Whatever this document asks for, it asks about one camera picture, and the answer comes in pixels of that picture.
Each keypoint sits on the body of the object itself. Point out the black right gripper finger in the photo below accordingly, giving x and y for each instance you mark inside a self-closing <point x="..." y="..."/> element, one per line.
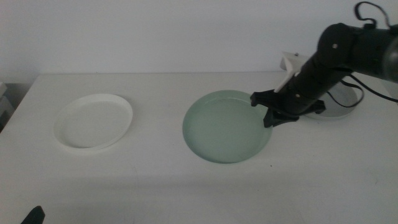
<point x="273" y="119"/>

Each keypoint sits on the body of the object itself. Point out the grey shallow bowl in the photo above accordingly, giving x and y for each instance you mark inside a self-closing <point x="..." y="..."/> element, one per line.
<point x="346" y="95"/>

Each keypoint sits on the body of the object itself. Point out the white shallow bowl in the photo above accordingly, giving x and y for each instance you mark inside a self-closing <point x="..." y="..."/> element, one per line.
<point x="93" y="124"/>

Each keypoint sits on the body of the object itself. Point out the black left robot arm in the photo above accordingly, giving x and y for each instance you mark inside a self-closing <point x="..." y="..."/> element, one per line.
<point x="34" y="217"/>

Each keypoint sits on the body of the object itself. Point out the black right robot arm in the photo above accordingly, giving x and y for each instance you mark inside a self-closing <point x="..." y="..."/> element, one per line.
<point x="342" y="43"/>

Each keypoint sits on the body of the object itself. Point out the pale green shallow bowl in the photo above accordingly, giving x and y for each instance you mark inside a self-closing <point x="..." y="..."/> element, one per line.
<point x="224" y="130"/>

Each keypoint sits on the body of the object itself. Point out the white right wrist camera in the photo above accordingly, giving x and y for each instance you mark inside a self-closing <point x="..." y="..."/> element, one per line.
<point x="292" y="63"/>

